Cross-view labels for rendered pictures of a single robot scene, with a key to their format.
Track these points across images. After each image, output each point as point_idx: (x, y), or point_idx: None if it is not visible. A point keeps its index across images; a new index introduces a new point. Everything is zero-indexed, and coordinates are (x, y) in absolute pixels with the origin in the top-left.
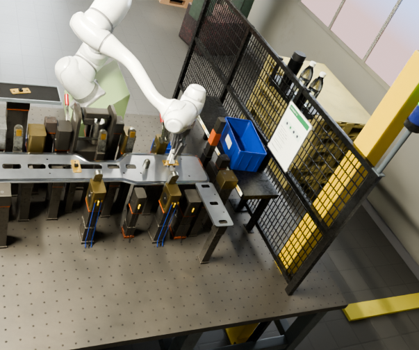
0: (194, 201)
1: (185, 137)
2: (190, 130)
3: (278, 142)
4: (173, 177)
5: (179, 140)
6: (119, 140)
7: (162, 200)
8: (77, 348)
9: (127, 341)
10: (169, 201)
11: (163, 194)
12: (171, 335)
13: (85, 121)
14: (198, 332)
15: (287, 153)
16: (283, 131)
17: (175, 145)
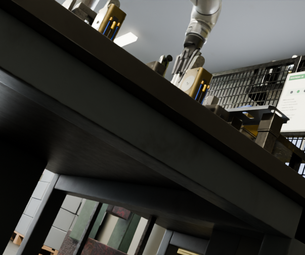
0: (222, 108)
1: (198, 48)
2: (203, 44)
3: (286, 114)
4: (198, 59)
5: (190, 53)
6: None
7: (183, 89)
8: (131, 55)
9: (217, 119)
10: (199, 77)
11: (183, 82)
12: (282, 173)
13: (77, 11)
14: None
15: (304, 113)
16: (289, 101)
17: (180, 70)
